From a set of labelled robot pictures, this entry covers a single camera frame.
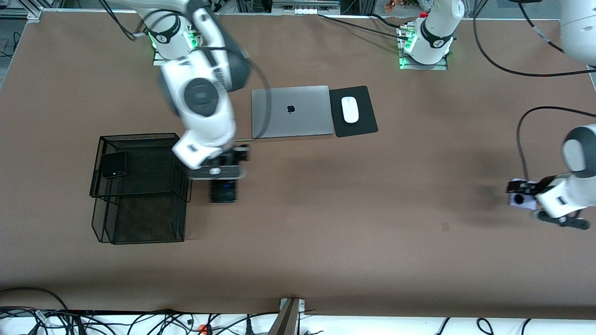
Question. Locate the small orange object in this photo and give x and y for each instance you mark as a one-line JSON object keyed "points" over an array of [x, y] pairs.
{"points": [[390, 4]]}

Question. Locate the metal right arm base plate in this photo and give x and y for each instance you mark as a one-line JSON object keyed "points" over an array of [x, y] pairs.
{"points": [[156, 60]]}

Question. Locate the white computer mouse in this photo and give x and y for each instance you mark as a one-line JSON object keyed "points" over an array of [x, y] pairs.
{"points": [[350, 111]]}

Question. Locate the lilac flip phone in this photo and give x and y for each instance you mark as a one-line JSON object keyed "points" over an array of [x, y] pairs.
{"points": [[521, 201]]}

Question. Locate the aluminium frame corner bracket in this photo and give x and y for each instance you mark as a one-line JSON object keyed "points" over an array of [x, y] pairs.
{"points": [[32, 15]]}

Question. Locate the grey power strip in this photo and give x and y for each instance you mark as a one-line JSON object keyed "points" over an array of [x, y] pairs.
{"points": [[307, 10]]}

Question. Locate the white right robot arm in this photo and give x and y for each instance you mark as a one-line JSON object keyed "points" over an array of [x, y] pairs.
{"points": [[205, 111]]}

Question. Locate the black mouse pad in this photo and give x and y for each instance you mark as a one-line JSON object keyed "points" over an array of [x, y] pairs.
{"points": [[361, 128]]}

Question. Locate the grey metal camera post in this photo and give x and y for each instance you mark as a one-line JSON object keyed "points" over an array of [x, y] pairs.
{"points": [[286, 321]]}

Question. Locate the small black flip phone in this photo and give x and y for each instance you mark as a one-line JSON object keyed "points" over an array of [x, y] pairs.
{"points": [[114, 164]]}

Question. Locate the silver closed laptop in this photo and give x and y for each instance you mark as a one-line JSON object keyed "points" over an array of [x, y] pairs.
{"points": [[298, 116]]}

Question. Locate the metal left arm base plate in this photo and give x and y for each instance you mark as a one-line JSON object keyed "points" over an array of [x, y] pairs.
{"points": [[405, 66]]}

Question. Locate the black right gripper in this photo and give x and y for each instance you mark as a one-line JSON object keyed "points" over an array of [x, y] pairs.
{"points": [[231, 158]]}

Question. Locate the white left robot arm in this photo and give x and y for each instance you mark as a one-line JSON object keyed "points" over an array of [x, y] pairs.
{"points": [[435, 32]]}

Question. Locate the long black slab phone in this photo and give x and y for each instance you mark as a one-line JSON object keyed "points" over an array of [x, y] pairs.
{"points": [[223, 193]]}

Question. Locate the black mesh two-tier tray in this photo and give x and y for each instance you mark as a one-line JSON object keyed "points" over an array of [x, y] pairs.
{"points": [[163, 223]]}

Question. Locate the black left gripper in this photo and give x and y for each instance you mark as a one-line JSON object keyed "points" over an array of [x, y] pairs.
{"points": [[540, 187]]}

